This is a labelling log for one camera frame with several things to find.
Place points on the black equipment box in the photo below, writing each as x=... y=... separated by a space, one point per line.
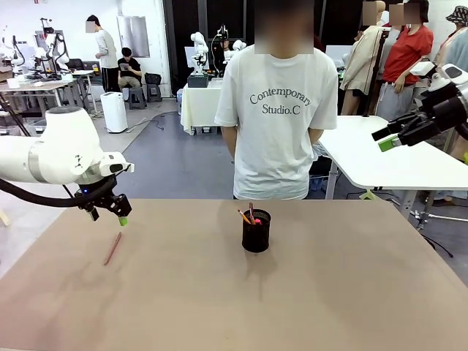
x=198 y=81

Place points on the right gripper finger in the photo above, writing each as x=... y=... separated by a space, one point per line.
x=389 y=143
x=396 y=128

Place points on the person in white T-shirt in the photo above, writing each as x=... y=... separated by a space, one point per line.
x=274 y=146

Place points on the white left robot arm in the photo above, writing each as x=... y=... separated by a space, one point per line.
x=62 y=146

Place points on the black bag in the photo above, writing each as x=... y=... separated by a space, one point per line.
x=153 y=78

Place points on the pink pen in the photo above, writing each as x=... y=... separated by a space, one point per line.
x=112 y=249

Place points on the standing man grey shirt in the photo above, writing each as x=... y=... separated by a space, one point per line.
x=106 y=47

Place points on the black mesh pen holder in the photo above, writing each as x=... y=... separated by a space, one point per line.
x=256 y=237

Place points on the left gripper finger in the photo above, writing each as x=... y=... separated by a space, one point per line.
x=93 y=215
x=123 y=220

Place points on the white air purifier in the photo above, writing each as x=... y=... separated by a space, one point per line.
x=114 y=113

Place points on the person with bucket hat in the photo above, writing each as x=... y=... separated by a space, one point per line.
x=459 y=47

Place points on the white desk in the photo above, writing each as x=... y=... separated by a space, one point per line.
x=365 y=153

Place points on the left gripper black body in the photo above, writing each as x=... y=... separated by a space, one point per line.
x=106 y=199

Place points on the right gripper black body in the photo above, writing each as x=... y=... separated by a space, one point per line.
x=438 y=117

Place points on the dark red pen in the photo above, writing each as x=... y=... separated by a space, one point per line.
x=251 y=210

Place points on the person in red shirt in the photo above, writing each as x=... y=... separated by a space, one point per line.
x=406 y=51

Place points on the yellow pencil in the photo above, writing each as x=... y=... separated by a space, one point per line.
x=245 y=216

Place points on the grey stool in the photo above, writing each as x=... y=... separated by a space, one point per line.
x=137 y=97

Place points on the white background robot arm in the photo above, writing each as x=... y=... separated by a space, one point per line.
x=199 y=42
x=60 y=47

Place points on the cloth covered table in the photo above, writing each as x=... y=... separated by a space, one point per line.
x=199 y=106

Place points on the seated man black shirt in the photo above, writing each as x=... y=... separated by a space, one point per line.
x=129 y=71

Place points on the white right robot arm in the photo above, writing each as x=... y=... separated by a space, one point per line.
x=451 y=75

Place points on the silver wall panel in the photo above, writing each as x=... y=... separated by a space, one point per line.
x=133 y=36

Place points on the wooden work table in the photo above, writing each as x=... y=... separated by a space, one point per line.
x=40 y=86

